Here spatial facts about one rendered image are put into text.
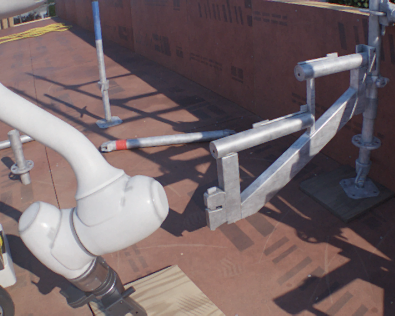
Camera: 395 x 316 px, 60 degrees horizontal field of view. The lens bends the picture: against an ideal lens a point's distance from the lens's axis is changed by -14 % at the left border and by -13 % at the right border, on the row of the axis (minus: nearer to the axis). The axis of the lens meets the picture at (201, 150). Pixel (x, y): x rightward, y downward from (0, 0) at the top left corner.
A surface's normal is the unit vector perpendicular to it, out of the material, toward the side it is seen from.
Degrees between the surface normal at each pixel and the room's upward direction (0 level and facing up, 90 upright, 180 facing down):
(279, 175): 90
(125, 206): 53
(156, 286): 0
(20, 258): 0
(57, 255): 90
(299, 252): 0
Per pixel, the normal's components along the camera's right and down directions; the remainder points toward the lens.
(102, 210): -0.09, 0.05
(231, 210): 0.44, 0.37
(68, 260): 0.22, 0.55
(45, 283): -0.06, -0.90
